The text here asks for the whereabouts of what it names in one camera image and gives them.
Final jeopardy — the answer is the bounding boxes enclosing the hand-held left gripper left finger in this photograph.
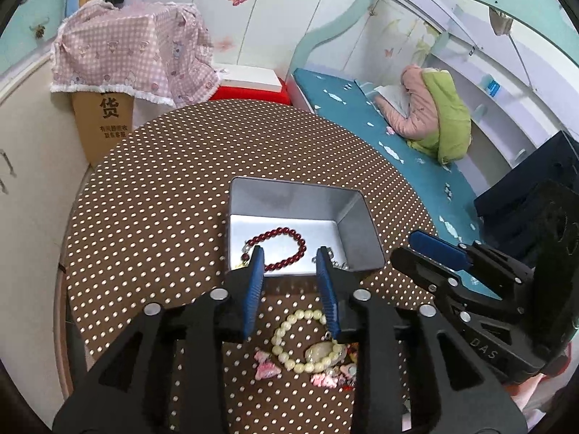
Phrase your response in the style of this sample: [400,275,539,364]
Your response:
[53,246,265,434]

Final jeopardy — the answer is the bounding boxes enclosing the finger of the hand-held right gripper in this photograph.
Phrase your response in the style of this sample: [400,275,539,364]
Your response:
[390,246,550,376]
[408,230,537,301]

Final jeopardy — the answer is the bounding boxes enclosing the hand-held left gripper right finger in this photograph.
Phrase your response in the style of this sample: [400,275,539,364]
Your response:
[315,246,528,434]

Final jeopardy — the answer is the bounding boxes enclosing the cream bead bracelet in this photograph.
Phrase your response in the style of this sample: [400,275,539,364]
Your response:
[270,310,347,375]

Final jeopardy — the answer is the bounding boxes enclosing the pink flower charm bracelet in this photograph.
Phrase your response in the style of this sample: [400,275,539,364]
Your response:
[254,348,358,390]

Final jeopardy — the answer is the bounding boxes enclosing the silver metal tin box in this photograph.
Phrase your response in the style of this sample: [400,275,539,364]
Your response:
[223,176,386,277]

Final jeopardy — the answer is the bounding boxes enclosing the black bag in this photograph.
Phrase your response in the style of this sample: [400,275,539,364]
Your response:
[474,130,579,245]

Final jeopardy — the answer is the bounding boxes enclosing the teal printed bed sheet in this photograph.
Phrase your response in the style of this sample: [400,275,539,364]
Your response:
[292,69,503,299]

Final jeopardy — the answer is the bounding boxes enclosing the pink and green jacket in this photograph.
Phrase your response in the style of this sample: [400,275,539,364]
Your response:
[373,64,472,166]

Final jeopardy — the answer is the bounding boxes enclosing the white paper sheet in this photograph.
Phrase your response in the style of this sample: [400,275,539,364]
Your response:
[373,84,410,116]

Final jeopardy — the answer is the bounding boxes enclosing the red storage box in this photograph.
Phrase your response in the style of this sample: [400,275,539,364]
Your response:
[209,77,292,107]

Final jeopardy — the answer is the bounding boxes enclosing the white flat box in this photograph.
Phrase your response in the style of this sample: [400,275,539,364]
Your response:
[212,64,281,92]

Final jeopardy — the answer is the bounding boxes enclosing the cardboard box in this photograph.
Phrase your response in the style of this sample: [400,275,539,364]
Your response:
[70,90,136,167]

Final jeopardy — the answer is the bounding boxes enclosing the white cabinet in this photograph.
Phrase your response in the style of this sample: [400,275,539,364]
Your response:
[0,50,93,417]

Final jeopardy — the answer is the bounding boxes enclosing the pink checkered cloth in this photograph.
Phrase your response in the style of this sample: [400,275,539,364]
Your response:
[50,1,222,108]

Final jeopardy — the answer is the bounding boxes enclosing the white shelf unit teal drawers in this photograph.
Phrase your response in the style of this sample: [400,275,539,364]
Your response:
[0,0,73,77]

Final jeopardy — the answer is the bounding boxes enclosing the silver chain bracelet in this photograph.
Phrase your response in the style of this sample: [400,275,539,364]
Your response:
[311,248,350,273]

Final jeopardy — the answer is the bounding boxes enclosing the dark red bead bracelet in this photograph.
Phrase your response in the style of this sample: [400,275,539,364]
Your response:
[244,227,307,273]

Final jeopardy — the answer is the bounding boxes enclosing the teal bunk bed frame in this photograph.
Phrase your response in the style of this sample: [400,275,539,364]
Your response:
[287,0,579,114]

